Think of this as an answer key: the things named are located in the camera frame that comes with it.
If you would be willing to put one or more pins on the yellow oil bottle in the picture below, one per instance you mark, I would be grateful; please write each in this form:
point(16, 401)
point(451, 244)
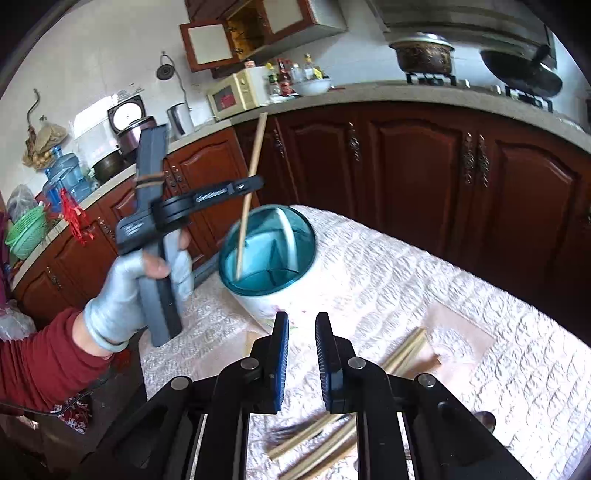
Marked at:
point(309, 67)

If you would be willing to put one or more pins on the steel range hood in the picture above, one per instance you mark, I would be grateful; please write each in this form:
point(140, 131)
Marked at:
point(461, 23)

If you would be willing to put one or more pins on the red patterned fabric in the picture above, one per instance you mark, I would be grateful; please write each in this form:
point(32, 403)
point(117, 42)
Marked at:
point(74, 417)

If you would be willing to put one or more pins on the white bowl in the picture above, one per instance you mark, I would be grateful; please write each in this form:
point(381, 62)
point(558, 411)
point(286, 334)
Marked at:
point(311, 86)

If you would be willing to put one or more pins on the person's left forearm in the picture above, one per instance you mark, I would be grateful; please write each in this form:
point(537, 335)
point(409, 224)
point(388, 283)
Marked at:
point(41, 364)

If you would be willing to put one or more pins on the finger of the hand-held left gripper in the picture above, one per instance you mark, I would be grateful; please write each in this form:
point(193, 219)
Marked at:
point(217, 194)

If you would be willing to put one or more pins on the grey stone countertop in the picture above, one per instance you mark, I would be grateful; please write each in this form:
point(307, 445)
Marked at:
point(415, 94)

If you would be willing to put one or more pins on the metal spoon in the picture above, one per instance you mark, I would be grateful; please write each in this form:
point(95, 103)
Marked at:
point(485, 421)

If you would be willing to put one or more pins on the dark cooking pot with lid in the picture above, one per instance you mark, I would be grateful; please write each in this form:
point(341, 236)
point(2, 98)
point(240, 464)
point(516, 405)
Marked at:
point(422, 55)

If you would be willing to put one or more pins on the green plastic basket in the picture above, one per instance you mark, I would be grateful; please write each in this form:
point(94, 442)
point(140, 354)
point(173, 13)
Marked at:
point(27, 233)

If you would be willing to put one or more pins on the dark sauce bottle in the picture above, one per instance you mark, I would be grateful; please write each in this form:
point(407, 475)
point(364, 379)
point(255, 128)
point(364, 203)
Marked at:
point(283, 76)

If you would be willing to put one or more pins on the steel electric kettle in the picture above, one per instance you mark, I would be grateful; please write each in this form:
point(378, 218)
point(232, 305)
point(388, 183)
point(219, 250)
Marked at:
point(180, 121)

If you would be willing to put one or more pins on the person's left hand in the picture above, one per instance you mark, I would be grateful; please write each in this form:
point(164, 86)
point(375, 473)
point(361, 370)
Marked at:
point(117, 304)

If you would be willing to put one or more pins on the gas stove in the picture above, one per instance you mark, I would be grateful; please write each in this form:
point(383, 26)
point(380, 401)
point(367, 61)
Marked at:
point(526, 94)

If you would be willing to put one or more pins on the dark metal basin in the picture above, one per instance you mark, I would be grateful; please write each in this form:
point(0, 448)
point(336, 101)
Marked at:
point(108, 167)

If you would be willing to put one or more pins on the black wall-hung disc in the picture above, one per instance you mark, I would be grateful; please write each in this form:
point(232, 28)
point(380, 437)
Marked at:
point(164, 72)

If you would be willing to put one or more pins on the wooden chopstick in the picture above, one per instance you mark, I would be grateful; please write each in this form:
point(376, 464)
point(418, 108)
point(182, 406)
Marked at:
point(403, 346)
point(337, 425)
point(415, 360)
point(258, 143)
point(408, 353)
point(332, 454)

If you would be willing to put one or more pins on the blue water jug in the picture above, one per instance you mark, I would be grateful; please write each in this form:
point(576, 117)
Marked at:
point(64, 177)

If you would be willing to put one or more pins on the hanging net bag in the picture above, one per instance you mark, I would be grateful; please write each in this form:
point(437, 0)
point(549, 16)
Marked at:
point(46, 143)

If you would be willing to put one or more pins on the cream microwave oven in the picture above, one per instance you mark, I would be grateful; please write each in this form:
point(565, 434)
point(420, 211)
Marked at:
point(247, 90)

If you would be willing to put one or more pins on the rice cooker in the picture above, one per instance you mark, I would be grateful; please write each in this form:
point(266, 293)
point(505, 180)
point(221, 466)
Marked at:
point(131, 124)

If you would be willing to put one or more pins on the grey plastic bag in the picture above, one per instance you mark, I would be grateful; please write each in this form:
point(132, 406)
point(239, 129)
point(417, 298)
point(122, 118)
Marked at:
point(21, 198)

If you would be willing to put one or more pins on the clear bottle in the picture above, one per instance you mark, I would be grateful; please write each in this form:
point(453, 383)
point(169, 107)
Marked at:
point(296, 71)

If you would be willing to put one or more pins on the teal-rimmed white utensil holder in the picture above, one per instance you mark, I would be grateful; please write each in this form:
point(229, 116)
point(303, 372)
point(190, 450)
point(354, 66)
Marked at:
point(286, 295)

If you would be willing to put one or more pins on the green-capped bottle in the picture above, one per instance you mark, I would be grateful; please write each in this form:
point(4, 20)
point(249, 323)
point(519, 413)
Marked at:
point(272, 78)

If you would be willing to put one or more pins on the white quilted tablecloth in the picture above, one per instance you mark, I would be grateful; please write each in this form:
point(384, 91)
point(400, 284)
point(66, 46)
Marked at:
point(415, 286)

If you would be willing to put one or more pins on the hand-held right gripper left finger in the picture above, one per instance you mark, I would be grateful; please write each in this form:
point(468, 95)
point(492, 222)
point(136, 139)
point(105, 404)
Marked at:
point(280, 364)

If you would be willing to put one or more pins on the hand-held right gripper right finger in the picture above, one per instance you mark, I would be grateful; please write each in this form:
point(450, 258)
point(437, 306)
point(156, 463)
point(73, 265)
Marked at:
point(324, 364)

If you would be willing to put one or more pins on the red hanging decoration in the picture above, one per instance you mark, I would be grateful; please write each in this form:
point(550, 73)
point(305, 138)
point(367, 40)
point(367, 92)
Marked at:
point(76, 214)

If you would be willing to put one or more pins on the wooden base cabinets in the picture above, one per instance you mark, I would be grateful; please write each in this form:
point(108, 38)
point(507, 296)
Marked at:
point(415, 184)

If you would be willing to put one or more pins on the wooden wall cabinet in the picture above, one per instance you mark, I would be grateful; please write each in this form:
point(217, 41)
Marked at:
point(295, 18)

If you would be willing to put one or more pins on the black wok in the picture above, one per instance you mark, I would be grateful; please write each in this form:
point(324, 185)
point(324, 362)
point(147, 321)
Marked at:
point(521, 71)

